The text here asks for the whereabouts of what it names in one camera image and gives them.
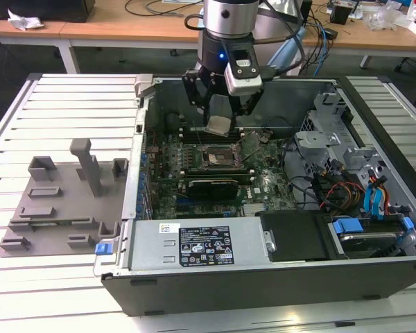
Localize orange data wire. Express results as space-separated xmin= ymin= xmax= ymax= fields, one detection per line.
xmin=383 ymin=187 xmax=398 ymax=216

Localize green motherboard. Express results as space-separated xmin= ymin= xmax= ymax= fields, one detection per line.
xmin=144 ymin=128 xmax=299 ymax=221

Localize blue network cable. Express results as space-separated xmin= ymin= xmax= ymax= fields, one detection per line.
xmin=315 ymin=19 xmax=331 ymax=76

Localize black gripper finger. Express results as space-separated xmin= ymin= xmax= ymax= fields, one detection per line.
xmin=227 ymin=87 xmax=266 ymax=128
xmin=182 ymin=68 xmax=216 ymax=123

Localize blue flat data wire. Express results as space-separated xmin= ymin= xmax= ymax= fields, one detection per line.
xmin=363 ymin=183 xmax=377 ymax=218
xmin=374 ymin=176 xmax=388 ymax=219

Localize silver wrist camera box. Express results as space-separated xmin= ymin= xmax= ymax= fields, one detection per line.
xmin=223 ymin=48 xmax=266 ymax=97

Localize small black open box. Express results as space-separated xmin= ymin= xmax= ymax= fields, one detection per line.
xmin=329 ymin=3 xmax=352 ymax=25

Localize large black box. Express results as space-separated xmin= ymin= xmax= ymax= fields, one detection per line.
xmin=0 ymin=0 xmax=96 ymax=24

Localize thin wire locking lever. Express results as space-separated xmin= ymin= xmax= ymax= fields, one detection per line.
xmin=192 ymin=119 xmax=206 ymax=148

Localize multicoloured power wire bundle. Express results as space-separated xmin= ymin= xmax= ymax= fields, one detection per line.
xmin=313 ymin=169 xmax=365 ymax=211

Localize black plastic shroud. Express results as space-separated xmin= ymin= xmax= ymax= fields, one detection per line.
xmin=259 ymin=212 xmax=330 ymax=263

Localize silver-topped CPU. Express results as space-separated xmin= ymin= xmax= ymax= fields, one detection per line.
xmin=205 ymin=115 xmax=232 ymax=137

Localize grey case latch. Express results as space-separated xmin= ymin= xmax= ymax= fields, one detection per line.
xmin=134 ymin=74 xmax=160 ymax=100

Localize wooden desk with white legs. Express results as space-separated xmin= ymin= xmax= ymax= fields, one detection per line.
xmin=58 ymin=0 xmax=416 ymax=70
xmin=0 ymin=17 xmax=80 ymax=74

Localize brown sheathed camera cable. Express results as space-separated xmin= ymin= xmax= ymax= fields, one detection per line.
xmin=252 ymin=33 xmax=306 ymax=79

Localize clear plastic bags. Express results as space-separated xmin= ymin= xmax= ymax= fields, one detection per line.
xmin=365 ymin=1 xmax=413 ymax=31

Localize silver metal drive bracket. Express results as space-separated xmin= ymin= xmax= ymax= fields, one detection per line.
xmin=294 ymin=130 xmax=343 ymax=164

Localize black CPU socket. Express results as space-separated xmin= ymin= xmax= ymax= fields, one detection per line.
xmin=200 ymin=144 xmax=242 ymax=171

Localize pale blue teach pendant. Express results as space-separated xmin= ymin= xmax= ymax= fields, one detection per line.
xmin=266 ymin=26 xmax=308 ymax=76

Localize metal socket cover frame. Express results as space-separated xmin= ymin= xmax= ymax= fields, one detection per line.
xmin=234 ymin=131 xmax=264 ymax=164

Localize black and grey PC case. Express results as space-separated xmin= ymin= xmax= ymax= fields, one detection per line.
xmin=93 ymin=74 xmax=416 ymax=316

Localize grey parts rack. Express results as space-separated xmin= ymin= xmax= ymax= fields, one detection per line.
xmin=0 ymin=138 xmax=131 ymax=258

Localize crumpled white paper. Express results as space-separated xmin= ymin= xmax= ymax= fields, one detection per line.
xmin=7 ymin=8 xmax=44 ymax=32

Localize black graphics card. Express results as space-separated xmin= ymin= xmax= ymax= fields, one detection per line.
xmin=186 ymin=178 xmax=239 ymax=201

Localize grey power supply with label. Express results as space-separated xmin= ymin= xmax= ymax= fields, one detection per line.
xmin=126 ymin=218 xmax=264 ymax=273

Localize hard disk in blue carrier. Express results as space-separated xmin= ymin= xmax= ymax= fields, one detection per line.
xmin=329 ymin=215 xmax=416 ymax=260

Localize black RAM slot bank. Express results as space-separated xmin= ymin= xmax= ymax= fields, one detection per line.
xmin=179 ymin=167 xmax=256 ymax=184
xmin=179 ymin=125 xmax=246 ymax=144

